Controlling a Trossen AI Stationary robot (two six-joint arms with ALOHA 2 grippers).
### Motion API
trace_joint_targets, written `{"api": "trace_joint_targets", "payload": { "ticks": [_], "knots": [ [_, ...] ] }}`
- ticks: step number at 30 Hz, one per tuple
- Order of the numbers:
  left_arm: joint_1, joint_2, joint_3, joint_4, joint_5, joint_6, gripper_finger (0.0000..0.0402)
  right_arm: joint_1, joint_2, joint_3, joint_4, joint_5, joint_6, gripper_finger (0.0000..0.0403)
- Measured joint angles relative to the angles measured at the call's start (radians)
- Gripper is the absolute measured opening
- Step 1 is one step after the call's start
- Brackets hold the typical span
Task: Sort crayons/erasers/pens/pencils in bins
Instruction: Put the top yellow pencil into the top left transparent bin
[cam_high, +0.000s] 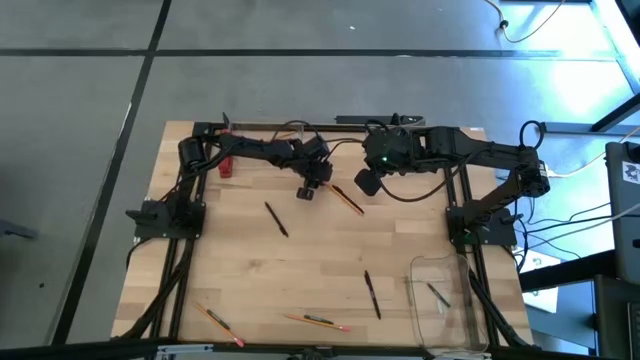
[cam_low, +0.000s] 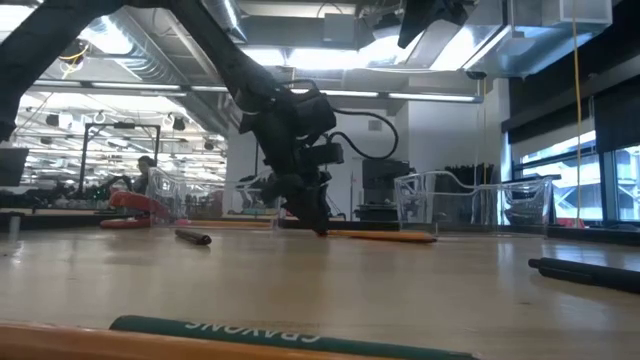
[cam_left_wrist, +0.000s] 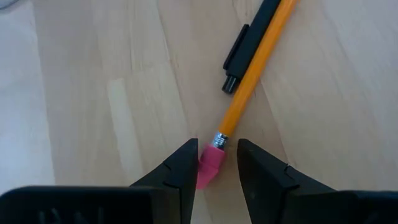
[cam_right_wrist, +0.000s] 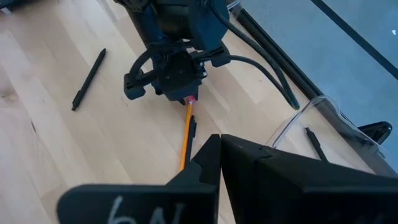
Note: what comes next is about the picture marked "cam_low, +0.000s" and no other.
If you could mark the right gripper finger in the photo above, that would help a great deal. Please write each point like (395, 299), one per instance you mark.
(430, 15)

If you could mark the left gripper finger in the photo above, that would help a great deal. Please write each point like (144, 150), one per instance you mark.
(326, 205)
(302, 210)

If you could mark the orange pencil pink eraser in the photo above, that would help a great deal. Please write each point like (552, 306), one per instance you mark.
(75, 344)
(385, 235)

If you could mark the black crayon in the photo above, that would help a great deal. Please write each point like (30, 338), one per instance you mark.
(194, 237)

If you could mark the green crayon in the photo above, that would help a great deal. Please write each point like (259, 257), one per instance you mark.
(240, 334)

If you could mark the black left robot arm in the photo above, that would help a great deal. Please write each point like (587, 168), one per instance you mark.
(30, 60)

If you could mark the black cabinet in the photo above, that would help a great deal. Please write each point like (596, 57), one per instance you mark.
(382, 180)

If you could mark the long white light bar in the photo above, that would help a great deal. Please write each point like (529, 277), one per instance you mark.
(430, 96)

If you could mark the clear plastic bin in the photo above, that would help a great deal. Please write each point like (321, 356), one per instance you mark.
(165, 190)
(530, 205)

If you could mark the person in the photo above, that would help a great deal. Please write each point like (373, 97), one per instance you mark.
(144, 177)

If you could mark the red stapler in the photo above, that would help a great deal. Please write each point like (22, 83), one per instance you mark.
(135, 202)

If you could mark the black pen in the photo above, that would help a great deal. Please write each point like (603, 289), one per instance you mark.
(580, 278)
(575, 266)

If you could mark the black computer monitor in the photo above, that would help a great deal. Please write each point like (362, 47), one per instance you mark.
(12, 167)

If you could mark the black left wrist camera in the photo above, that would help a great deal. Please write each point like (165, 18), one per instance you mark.
(330, 154)

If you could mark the black dome security camera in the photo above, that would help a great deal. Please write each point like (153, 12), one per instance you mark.
(476, 75)

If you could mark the grey wall vent grille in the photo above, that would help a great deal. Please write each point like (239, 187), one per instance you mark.
(375, 125)

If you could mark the silver rectangular air duct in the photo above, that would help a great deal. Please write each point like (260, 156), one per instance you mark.
(540, 50)

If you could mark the black gantry frame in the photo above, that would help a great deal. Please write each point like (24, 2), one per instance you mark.
(124, 125)

